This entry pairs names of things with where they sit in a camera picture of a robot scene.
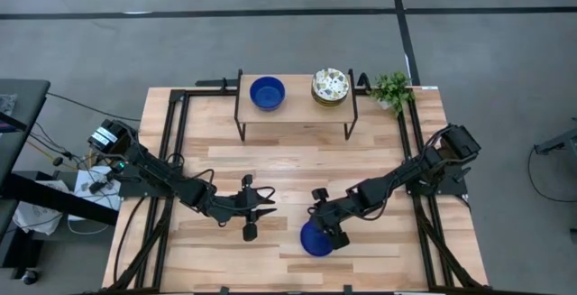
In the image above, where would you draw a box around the black metal beam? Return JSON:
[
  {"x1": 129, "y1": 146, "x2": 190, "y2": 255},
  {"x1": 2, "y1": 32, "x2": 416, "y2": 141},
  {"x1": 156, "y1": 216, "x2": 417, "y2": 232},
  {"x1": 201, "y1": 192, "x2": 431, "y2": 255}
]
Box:
[{"x1": 0, "y1": 172, "x2": 121, "y2": 226}]

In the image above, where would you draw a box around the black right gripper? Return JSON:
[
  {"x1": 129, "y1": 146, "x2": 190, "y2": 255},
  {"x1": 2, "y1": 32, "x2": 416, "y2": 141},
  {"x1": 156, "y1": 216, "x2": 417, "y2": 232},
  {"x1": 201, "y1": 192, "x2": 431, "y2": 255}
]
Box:
[{"x1": 306, "y1": 187, "x2": 362, "y2": 250}]

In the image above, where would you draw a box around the white paper sheet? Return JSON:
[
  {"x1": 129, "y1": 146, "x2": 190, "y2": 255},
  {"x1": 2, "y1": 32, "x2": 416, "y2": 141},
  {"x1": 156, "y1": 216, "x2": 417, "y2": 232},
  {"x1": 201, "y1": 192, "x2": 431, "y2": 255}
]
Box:
[{"x1": 67, "y1": 164, "x2": 124, "y2": 235}]

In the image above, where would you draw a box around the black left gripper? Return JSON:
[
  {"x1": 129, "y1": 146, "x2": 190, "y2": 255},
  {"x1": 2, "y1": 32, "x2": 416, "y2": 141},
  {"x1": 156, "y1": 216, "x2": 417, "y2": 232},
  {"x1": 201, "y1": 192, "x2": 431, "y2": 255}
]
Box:
[{"x1": 211, "y1": 175, "x2": 278, "y2": 241}]

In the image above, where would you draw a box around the grey stand leg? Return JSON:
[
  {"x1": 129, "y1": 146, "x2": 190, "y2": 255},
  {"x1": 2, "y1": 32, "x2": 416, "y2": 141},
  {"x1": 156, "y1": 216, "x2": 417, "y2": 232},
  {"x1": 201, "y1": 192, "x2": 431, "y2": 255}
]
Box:
[{"x1": 534, "y1": 117, "x2": 577, "y2": 156}]

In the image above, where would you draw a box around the blue plastic bowl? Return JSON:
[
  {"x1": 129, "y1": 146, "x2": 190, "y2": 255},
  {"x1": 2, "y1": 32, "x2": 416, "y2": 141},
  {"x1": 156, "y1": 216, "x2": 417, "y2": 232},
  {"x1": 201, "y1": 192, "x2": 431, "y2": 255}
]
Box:
[
  {"x1": 299, "y1": 219, "x2": 335, "y2": 258},
  {"x1": 249, "y1": 76, "x2": 287, "y2": 112}
]

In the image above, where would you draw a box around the green potted plant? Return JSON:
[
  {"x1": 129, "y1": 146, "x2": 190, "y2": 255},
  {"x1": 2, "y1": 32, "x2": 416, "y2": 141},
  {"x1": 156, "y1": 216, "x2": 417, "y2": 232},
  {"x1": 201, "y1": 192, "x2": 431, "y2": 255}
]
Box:
[{"x1": 368, "y1": 71, "x2": 415, "y2": 116}]

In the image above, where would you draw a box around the black cable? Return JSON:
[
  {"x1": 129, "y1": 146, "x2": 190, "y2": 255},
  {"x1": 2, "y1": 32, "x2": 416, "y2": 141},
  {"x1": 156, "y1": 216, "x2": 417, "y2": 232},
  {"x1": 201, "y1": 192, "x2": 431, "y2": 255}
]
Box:
[{"x1": 47, "y1": 92, "x2": 142, "y2": 124}]

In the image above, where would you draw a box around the dark grey side table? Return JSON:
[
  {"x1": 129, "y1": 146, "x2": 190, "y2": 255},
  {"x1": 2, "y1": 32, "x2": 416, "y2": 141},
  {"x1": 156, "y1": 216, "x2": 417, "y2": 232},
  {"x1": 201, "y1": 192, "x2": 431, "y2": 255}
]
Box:
[{"x1": 0, "y1": 78, "x2": 51, "y2": 188}]

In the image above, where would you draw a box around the black aluminium table frame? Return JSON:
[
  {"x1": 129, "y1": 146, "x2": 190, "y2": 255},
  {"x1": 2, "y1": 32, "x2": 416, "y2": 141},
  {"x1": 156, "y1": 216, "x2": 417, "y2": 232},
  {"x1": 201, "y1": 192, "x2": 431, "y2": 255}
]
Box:
[{"x1": 101, "y1": 86, "x2": 490, "y2": 295}]

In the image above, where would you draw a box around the white plastic bag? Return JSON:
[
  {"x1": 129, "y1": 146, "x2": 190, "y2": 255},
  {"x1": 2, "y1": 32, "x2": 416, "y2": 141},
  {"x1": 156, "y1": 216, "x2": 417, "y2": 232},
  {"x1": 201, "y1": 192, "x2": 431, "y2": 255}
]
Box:
[{"x1": 12, "y1": 181, "x2": 64, "y2": 236}]

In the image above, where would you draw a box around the wooden shelf with black legs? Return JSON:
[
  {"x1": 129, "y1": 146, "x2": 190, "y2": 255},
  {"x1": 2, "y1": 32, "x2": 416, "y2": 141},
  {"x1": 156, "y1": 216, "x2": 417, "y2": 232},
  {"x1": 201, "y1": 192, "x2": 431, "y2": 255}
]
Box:
[{"x1": 234, "y1": 68, "x2": 360, "y2": 143}]

